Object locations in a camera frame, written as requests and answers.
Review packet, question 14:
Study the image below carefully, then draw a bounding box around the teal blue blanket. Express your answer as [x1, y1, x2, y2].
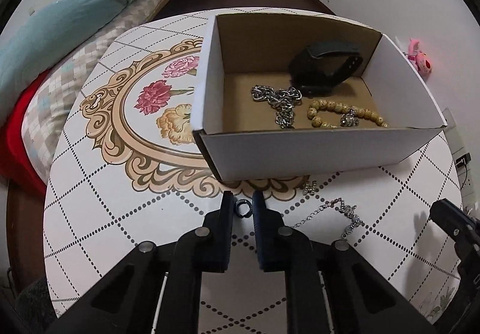
[0, 0, 215, 125]

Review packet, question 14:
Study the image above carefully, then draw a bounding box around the checkered beige mattress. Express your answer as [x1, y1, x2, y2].
[21, 0, 168, 184]

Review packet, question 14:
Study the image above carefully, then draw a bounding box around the small silver earring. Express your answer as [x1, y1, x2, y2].
[302, 180, 319, 196]

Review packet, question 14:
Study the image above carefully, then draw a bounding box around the pink panther plush toy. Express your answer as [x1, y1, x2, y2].
[406, 38, 433, 76]

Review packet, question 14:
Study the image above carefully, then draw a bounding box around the black smart watch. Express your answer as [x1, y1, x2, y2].
[288, 41, 364, 98]

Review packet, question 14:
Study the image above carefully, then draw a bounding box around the thin silver necklace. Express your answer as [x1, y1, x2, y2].
[290, 197, 364, 240]

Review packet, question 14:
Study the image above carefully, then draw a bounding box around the small black ring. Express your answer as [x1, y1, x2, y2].
[233, 198, 252, 220]

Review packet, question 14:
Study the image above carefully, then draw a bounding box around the white patterned tablecloth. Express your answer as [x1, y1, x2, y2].
[43, 12, 461, 322]

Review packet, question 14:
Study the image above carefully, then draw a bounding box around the white power strip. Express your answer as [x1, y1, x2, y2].
[442, 108, 479, 215]

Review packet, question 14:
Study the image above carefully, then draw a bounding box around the red bed sheet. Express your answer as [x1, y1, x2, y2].
[1, 69, 50, 198]

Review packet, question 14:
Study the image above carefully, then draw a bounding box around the white cardboard box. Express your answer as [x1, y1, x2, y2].
[190, 12, 446, 182]

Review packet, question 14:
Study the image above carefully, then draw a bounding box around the chunky silver chain bracelet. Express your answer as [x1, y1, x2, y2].
[250, 83, 304, 130]

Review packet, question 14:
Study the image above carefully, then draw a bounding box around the wooden bead bracelet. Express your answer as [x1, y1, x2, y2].
[306, 98, 390, 129]

